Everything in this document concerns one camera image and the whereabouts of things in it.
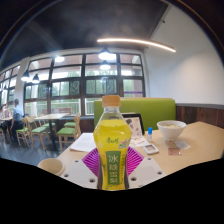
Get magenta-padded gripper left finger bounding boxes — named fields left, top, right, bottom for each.
left=60, top=147, right=101, bottom=190

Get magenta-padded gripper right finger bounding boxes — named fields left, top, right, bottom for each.
left=125, top=145, right=168, bottom=190

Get yellow drink bottle orange cap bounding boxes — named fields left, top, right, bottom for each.
left=92, top=94, right=132, bottom=191

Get small white flat device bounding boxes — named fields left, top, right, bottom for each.
left=142, top=143, right=160, bottom=156

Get white ribbed ceramic mug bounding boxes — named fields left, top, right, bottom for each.
left=37, top=157, right=66, bottom=177

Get small brown packet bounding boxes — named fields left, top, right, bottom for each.
left=167, top=147, right=183, bottom=157

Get small blue-capped bottle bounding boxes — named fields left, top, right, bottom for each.
left=147, top=126, right=154, bottom=142

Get wooden chairs with green seats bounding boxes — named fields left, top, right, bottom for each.
left=0, top=113, right=83, bottom=153

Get white paper napkin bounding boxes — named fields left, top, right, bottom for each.
left=174, top=139, right=192, bottom=150

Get black-framed picture tablet stand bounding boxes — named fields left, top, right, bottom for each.
left=121, top=112, right=146, bottom=136

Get white ceramic bowl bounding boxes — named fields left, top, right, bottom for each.
left=156, top=119, right=188, bottom=142

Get wooden dining table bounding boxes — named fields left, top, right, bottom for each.
left=34, top=113, right=70, bottom=151

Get green upholstered bench sofa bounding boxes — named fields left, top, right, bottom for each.
left=93, top=97, right=177, bottom=132

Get person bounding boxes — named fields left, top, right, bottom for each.
left=0, top=104, right=11, bottom=134
left=9, top=98, right=25, bottom=144

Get long curved linear light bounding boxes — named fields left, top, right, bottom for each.
left=96, top=37, right=177, bottom=54

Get large dark-framed window wall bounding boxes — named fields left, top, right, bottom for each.
left=0, top=53, right=147, bottom=118

